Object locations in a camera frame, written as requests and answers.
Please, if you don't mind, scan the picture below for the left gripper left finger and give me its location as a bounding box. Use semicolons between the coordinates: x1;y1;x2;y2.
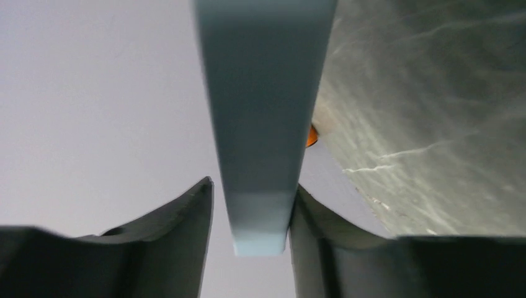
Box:
1;178;213;297

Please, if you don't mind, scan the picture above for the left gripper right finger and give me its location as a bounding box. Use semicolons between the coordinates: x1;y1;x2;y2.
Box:
290;188;525;297

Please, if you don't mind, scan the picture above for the light blue power strip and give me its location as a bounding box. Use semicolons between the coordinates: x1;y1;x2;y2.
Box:
195;1;337;256

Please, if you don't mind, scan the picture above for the orange handled screwdriver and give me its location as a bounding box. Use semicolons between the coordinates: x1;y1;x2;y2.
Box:
306;125;318;148

